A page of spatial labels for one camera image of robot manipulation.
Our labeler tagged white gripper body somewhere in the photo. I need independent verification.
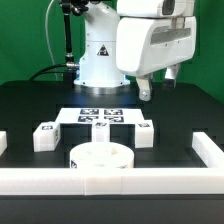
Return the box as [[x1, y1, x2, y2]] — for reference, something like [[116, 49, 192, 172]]
[[116, 17, 196, 77]]

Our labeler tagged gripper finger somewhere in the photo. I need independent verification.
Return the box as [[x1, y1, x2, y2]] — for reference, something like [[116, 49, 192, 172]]
[[163, 63, 181, 88], [136, 74, 152, 101]]

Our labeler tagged white round stool seat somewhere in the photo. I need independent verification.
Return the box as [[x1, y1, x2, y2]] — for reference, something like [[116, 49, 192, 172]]
[[70, 142, 134, 169]]

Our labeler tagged white marker sheet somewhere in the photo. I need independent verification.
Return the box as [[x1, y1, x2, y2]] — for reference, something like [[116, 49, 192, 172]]
[[56, 108, 144, 124]]

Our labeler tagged black cable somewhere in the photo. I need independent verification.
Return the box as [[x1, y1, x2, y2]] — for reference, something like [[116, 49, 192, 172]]
[[29, 63, 78, 82]]

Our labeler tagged white cable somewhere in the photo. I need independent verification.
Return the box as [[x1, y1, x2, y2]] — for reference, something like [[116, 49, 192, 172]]
[[44, 0, 60, 81]]

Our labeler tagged white U-shaped obstacle wall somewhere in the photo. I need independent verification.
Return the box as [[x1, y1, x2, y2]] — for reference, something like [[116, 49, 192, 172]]
[[0, 132, 224, 195]]

